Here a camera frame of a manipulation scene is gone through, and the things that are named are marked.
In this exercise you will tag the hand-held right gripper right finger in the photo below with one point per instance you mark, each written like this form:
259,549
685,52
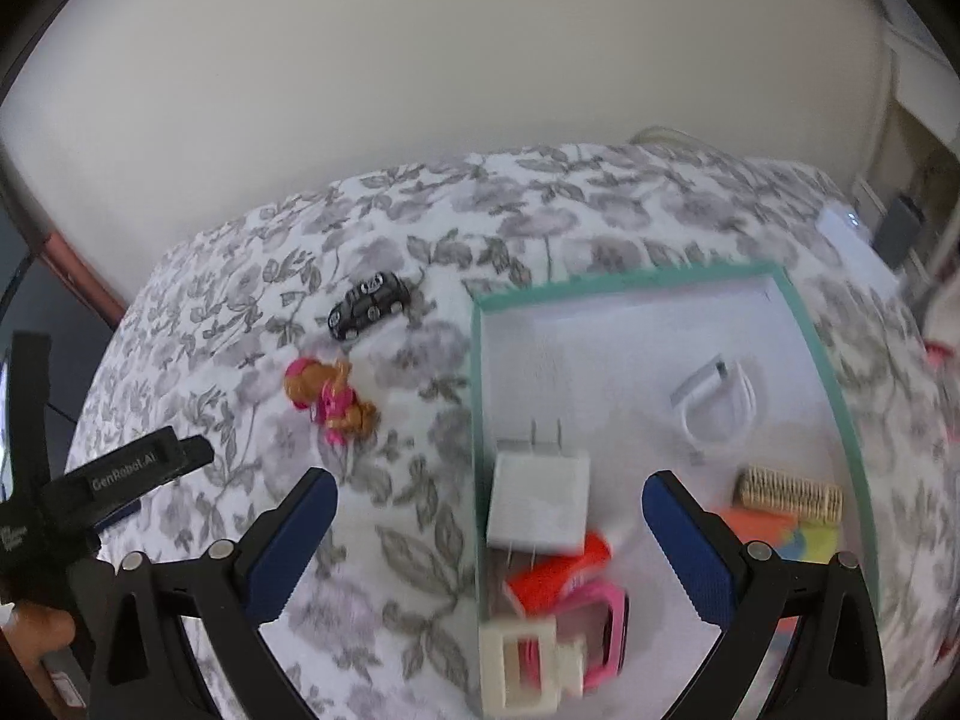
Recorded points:
690,547

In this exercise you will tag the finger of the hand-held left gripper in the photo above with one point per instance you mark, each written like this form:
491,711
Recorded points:
127,472
30,405

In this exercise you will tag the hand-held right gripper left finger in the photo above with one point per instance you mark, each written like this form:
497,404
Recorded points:
292,540

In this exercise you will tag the orange and yellow toy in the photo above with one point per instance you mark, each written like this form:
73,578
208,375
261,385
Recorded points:
757,525

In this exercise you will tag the gold patterned lighter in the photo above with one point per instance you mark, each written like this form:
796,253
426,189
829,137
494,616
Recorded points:
791,495

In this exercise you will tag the red toothpaste tube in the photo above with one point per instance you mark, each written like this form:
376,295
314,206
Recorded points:
559,574

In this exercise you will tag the pink puppy toy figure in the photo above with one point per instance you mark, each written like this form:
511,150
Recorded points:
330,397

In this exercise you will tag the white charger plug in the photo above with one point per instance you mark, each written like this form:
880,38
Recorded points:
536,499

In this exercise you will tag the cream hair claw clip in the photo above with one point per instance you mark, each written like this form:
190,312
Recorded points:
570,667

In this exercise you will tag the white tray with green rim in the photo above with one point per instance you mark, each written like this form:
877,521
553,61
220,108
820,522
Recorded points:
637,360

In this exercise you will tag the person's left hand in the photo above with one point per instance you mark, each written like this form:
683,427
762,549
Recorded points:
41,626

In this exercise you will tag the dark cabinet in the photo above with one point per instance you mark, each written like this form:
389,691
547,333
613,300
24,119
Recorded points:
19,300

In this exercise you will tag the brown board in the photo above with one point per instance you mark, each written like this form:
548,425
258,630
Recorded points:
82,277

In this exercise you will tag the floral grey white blanket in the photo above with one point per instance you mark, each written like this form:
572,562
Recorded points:
225,300

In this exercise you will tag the black toy car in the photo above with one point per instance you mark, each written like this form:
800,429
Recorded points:
371,304

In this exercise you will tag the grey power bank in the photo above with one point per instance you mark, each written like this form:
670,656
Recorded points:
896,229

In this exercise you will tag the white shelf unit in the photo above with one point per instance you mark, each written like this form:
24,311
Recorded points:
922,127

